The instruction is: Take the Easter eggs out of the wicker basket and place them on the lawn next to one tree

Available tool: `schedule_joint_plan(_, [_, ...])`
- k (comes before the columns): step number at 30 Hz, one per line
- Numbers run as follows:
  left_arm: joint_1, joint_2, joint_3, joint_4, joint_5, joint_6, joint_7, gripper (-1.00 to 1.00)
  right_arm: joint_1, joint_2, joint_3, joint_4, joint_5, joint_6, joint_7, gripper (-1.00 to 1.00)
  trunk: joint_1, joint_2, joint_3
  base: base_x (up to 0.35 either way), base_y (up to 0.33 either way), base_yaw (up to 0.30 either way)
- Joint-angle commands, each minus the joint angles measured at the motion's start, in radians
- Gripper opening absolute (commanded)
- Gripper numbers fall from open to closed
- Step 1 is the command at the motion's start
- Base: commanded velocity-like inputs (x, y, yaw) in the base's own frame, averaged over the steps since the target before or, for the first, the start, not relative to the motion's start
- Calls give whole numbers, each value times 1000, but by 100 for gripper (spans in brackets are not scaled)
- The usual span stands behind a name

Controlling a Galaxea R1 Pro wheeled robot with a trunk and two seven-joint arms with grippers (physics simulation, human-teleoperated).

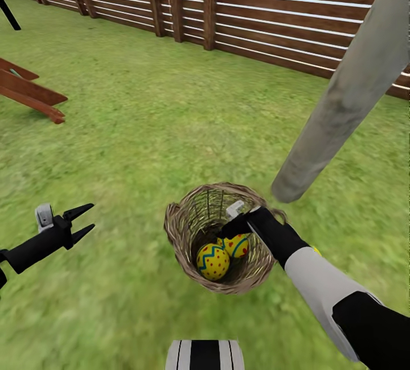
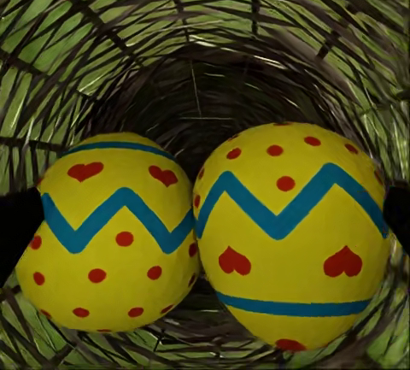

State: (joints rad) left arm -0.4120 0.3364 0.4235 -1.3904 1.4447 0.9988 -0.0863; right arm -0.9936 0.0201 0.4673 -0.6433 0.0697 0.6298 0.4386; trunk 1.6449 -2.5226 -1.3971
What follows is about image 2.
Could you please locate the easter egg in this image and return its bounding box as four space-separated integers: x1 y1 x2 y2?
14 130 202 335
191 121 394 352

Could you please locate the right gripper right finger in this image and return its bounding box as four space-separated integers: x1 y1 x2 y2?
383 187 410 257

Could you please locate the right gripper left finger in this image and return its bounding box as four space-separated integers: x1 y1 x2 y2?
0 186 44 289

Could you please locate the wicker basket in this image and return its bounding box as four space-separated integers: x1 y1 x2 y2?
0 0 410 370

